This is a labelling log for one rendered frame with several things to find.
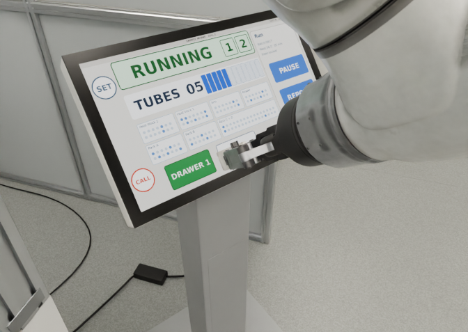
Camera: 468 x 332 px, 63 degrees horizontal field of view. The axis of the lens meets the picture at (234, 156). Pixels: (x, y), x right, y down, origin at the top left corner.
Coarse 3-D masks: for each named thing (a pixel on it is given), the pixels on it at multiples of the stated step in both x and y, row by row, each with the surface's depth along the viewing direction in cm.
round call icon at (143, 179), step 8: (136, 168) 65; (144, 168) 66; (128, 176) 64; (136, 176) 65; (144, 176) 65; (152, 176) 66; (136, 184) 65; (144, 184) 65; (152, 184) 66; (136, 192) 64; (144, 192) 65
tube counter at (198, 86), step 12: (252, 60) 79; (216, 72) 75; (228, 72) 76; (240, 72) 77; (252, 72) 79; (192, 84) 72; (204, 84) 73; (216, 84) 74; (228, 84) 76; (240, 84) 77; (192, 96) 72; (204, 96) 73
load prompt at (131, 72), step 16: (240, 32) 79; (176, 48) 72; (192, 48) 73; (208, 48) 75; (224, 48) 77; (240, 48) 78; (112, 64) 66; (128, 64) 67; (144, 64) 68; (160, 64) 70; (176, 64) 71; (192, 64) 73; (208, 64) 74; (128, 80) 67; (144, 80) 68
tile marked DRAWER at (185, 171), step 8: (200, 152) 71; (208, 152) 72; (184, 160) 69; (192, 160) 70; (200, 160) 71; (208, 160) 71; (168, 168) 68; (176, 168) 68; (184, 168) 69; (192, 168) 70; (200, 168) 70; (208, 168) 71; (216, 168) 72; (168, 176) 67; (176, 176) 68; (184, 176) 69; (192, 176) 69; (200, 176) 70; (176, 184) 68; (184, 184) 68
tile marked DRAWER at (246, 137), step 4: (248, 132) 76; (252, 132) 77; (236, 136) 75; (240, 136) 75; (244, 136) 76; (248, 136) 76; (252, 136) 76; (228, 140) 74; (232, 140) 74; (236, 140) 75; (240, 140) 75; (244, 140) 76; (248, 140) 76; (220, 144) 73; (224, 144) 73; (228, 144) 74; (216, 148) 72; (220, 148) 73; (224, 148) 73
